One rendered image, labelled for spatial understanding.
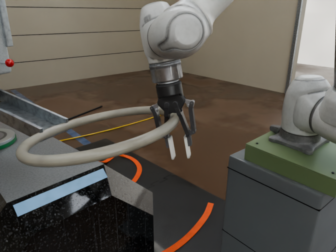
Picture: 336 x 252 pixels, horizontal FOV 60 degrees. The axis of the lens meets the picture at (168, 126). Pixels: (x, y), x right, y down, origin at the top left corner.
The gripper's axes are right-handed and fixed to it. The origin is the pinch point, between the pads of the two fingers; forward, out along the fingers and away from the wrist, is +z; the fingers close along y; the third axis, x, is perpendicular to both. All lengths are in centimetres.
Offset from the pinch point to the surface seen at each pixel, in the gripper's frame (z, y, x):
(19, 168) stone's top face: 3, 61, -1
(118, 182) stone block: 16.8, 29.9, -12.5
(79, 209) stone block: 16.5, 36.0, 6.2
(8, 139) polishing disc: -4, 78, -17
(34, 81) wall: -8, 389, -435
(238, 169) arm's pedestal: 25.2, -14.7, -34.6
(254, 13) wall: -58, -53, -528
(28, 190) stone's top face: 6, 49, 11
